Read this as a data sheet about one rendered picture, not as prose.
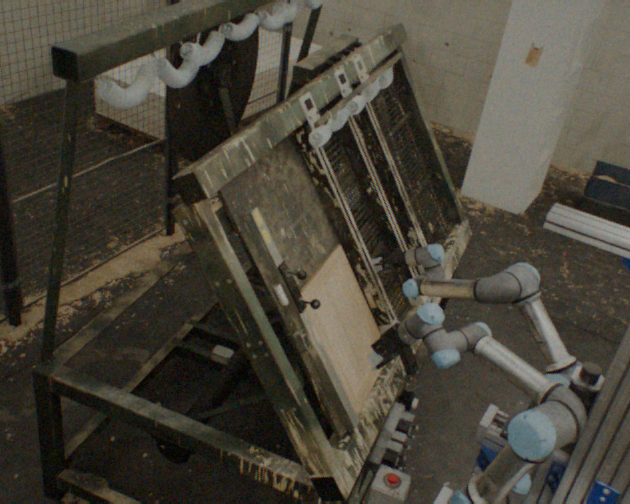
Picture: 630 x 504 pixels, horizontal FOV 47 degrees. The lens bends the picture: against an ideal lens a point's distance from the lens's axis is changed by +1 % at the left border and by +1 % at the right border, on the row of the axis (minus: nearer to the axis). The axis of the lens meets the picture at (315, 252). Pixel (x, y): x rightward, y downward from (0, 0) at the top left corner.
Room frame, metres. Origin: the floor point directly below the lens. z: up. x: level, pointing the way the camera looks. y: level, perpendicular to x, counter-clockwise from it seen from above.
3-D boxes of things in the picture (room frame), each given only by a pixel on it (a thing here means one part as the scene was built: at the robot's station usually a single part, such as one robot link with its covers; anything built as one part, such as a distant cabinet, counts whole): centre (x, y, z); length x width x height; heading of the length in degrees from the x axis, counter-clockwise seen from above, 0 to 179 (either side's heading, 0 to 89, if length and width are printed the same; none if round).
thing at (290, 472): (3.01, 0.09, 0.41); 2.20 x 1.38 x 0.83; 162
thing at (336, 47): (3.79, 0.06, 1.38); 0.70 x 0.15 x 0.85; 162
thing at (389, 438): (2.20, -0.46, 0.69); 0.50 x 0.14 x 0.24; 162
